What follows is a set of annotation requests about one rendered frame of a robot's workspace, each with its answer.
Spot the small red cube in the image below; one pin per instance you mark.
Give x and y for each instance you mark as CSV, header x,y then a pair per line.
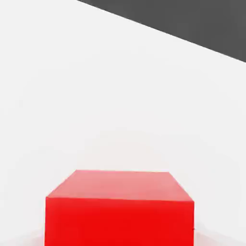
x,y
119,221

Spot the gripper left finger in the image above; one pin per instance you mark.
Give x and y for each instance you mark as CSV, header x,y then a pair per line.
x,y
37,241

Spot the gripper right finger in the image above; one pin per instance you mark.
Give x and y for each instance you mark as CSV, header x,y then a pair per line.
x,y
200,241

